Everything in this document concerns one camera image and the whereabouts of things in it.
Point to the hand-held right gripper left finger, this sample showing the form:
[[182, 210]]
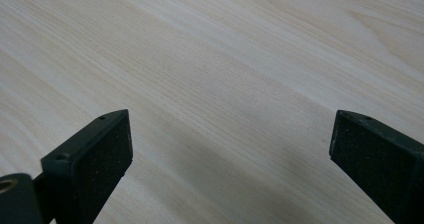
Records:
[[96, 164]]

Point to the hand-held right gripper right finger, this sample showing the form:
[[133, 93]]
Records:
[[380, 164]]

